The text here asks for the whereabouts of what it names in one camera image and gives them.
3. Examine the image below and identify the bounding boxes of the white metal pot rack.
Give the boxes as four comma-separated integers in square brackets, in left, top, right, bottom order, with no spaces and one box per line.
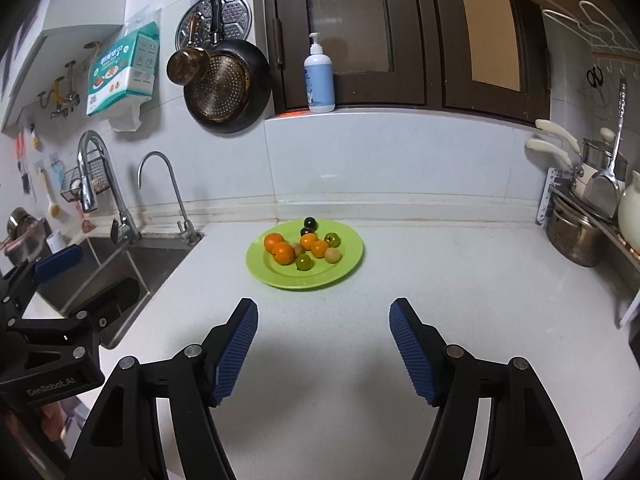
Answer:
[536,167,640,328]

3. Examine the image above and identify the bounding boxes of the dark brown window frame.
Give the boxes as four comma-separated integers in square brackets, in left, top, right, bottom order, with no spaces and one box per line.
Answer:
[252,0,553,126]

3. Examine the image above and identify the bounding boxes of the black scissors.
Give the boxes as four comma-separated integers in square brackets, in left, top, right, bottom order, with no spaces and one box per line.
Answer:
[586,66,605,106]

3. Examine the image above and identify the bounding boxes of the steel saucepan with cream handle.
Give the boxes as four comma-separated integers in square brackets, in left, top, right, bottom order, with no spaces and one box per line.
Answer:
[536,119,628,181]

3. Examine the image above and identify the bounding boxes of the green white tissue pack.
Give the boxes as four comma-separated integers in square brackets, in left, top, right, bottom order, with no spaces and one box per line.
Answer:
[86,21,162,133]

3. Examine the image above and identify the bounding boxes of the small brass saucepan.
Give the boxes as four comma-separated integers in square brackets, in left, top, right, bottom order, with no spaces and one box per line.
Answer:
[166,15,211,86]

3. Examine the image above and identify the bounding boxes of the steel pull-down faucet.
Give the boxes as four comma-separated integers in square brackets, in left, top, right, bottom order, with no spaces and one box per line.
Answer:
[76,130,142,246]

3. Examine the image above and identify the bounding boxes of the brass wall tap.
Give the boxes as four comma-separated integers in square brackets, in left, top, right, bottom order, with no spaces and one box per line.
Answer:
[37,60,81,120]

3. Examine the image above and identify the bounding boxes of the white ceramic pot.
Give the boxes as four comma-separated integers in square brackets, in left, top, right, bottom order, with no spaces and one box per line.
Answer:
[618,170,640,253]

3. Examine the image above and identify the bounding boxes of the green plastic plate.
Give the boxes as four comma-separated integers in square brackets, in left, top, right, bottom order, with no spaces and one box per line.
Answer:
[245,219,365,290]

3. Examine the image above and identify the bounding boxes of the small steel pot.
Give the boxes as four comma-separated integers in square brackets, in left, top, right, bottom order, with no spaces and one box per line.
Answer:
[6,206,48,266]

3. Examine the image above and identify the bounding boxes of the black frying pan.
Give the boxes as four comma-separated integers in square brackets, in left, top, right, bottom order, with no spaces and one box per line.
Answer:
[183,0,273,135]

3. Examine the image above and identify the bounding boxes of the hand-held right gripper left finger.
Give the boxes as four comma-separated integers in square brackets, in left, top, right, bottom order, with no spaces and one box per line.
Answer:
[75,297,260,480]

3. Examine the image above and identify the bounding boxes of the black wire basket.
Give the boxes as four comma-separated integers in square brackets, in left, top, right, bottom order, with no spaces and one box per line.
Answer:
[61,160,110,203]

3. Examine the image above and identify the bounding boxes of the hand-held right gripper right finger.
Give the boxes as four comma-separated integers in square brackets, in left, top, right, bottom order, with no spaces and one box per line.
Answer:
[389,297,583,480]

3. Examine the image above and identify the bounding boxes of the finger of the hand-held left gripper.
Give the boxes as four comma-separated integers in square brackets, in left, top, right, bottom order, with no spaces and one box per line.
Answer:
[0,244,84,311]
[7,307,108,356]

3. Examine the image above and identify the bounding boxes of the yellow dish brush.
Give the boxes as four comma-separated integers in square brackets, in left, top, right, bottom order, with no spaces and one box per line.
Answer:
[39,167,63,218]

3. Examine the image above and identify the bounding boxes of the steel kitchen sink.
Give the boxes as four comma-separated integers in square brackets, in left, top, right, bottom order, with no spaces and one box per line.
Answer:
[30,232,205,351]

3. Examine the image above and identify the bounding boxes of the white pan with cream handle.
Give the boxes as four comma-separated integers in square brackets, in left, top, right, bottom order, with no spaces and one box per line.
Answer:
[525,139,598,201]

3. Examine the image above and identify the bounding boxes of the round steel steamer rack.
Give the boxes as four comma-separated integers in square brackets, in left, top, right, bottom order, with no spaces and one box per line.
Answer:
[175,0,253,53]

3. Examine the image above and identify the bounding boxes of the steel spatula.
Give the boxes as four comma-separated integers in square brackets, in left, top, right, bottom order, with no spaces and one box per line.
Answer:
[584,77,628,221]

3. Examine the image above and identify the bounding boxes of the blue white soap bottle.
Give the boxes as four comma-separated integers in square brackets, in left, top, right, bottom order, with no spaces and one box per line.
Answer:
[303,32,337,114]

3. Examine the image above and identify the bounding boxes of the steel gooseneck faucet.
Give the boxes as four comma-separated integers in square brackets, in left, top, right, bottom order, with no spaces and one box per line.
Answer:
[137,151,201,246]

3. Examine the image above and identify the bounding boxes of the large steel pot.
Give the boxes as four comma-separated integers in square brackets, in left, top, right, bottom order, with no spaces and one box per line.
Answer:
[545,192,608,268]

